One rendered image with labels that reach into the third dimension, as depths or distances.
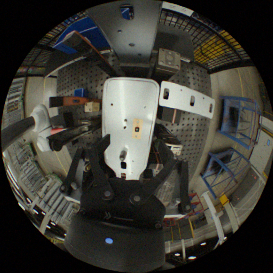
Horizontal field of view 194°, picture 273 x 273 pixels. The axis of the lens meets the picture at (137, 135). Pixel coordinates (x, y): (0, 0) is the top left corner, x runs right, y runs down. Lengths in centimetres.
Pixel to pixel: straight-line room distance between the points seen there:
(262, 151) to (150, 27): 785
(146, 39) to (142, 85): 17
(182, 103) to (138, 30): 28
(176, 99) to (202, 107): 14
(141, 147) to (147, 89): 24
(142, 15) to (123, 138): 39
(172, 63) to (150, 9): 20
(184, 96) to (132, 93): 21
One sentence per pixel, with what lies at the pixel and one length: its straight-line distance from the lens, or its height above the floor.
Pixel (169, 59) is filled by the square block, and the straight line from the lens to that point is 31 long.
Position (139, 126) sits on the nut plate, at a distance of 32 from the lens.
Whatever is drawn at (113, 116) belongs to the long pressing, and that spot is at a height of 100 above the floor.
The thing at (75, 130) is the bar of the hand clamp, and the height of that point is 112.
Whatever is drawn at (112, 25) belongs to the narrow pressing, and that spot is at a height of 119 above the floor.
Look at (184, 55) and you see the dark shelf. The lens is 40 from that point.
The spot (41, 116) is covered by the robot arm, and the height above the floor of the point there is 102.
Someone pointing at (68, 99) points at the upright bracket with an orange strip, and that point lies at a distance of 27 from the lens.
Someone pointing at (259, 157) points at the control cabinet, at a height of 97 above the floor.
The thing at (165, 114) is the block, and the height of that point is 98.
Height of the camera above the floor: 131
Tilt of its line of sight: 69 degrees down
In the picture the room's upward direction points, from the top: 173 degrees counter-clockwise
